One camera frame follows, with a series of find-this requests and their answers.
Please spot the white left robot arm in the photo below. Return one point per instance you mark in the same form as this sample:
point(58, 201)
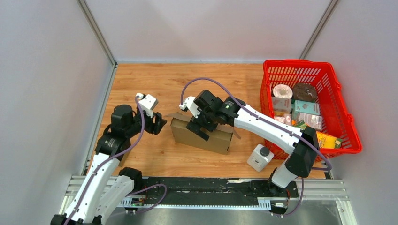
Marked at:
point(93, 205)

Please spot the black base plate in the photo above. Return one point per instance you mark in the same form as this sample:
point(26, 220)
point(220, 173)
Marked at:
point(207, 193)

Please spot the red plastic basket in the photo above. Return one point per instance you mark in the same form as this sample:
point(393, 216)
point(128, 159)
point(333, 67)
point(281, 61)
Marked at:
point(337, 121)

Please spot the large cardboard sheet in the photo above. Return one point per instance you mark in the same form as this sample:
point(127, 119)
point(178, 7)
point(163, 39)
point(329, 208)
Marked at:
point(217, 141)

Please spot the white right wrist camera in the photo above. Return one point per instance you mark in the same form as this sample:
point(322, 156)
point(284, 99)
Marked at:
point(189, 105)

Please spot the white printed snack box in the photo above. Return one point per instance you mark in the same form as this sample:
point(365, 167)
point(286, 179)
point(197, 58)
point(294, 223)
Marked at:
point(305, 119)

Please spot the pink grey snack box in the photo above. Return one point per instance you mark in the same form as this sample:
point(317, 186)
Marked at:
point(281, 105)

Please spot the white bottle black cap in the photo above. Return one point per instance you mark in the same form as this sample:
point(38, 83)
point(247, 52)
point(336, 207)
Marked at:
point(260, 157)

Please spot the yellow orange snack box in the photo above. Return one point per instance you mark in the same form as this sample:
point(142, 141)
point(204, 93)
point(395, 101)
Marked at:
point(327, 141)

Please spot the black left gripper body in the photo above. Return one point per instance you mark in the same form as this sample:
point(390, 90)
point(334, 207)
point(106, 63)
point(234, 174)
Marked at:
point(149, 121)

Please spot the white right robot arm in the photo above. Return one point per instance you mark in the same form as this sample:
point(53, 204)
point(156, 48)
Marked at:
point(301, 145)

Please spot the brown round chocolate pastry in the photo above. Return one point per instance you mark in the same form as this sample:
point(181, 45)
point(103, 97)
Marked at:
point(304, 92)

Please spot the teal snack box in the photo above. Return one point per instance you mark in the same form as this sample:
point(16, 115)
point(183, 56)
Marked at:
point(305, 107)

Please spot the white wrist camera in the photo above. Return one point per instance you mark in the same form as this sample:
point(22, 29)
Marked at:
point(189, 105)
point(146, 102)

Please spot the small brown cardboard box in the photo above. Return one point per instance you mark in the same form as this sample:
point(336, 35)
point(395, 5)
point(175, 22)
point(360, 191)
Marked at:
point(123, 158)

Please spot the white tissue roll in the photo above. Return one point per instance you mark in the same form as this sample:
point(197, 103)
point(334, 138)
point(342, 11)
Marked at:
point(282, 91)

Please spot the pink white small packet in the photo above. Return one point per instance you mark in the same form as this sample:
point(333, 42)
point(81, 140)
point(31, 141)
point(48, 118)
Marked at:
point(285, 119)

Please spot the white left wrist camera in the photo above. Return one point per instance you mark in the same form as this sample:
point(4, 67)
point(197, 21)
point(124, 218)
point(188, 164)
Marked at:
point(146, 102)

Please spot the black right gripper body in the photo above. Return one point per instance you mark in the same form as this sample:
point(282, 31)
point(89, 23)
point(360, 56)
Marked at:
point(207, 121)

